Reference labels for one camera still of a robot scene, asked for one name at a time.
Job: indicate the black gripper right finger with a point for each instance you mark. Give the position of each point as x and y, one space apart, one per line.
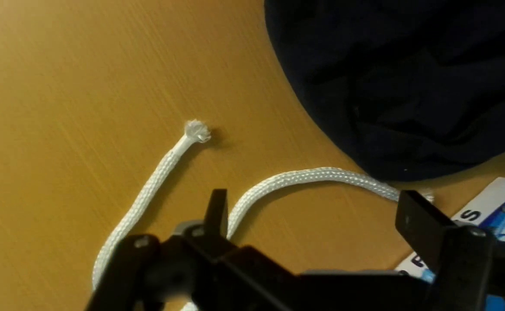
470 270

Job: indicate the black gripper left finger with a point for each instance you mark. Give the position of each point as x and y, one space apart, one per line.
166 270

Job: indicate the blue cardboard snack box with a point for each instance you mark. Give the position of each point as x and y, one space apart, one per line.
494 213

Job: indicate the black cloth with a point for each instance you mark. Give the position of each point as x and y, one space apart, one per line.
408 80

